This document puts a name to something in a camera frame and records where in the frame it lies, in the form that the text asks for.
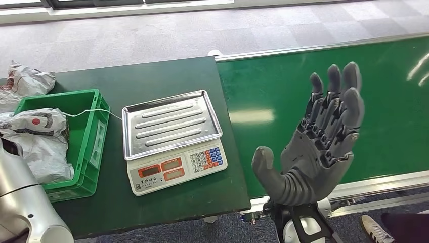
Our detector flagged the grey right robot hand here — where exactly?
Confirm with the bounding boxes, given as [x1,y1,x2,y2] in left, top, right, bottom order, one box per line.
[251,61,366,206]

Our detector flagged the grey poly mailer red print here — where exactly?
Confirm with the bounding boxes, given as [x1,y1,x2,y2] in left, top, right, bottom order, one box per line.
[0,108,123,185]

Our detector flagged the green conveyor belt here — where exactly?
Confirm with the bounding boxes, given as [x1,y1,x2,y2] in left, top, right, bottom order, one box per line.
[214,32,429,225]

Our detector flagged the person's white shoe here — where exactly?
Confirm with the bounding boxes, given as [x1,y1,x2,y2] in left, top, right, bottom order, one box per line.
[360,214,396,243]

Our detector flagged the person's leg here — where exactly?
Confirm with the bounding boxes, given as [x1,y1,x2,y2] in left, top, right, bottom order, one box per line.
[381,212,429,243]

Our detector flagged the white scale with steel tray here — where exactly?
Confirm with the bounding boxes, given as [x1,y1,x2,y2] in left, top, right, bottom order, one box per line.
[121,90,229,197]

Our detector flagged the green plastic crate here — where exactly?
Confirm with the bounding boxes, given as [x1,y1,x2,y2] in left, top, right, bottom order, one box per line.
[13,89,111,203]

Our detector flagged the crumpled grey poly bag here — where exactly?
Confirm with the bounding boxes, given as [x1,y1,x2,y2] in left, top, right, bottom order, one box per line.
[0,60,57,113]

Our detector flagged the dark window frame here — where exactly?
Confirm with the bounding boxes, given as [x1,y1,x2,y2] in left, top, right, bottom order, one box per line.
[0,0,235,10]

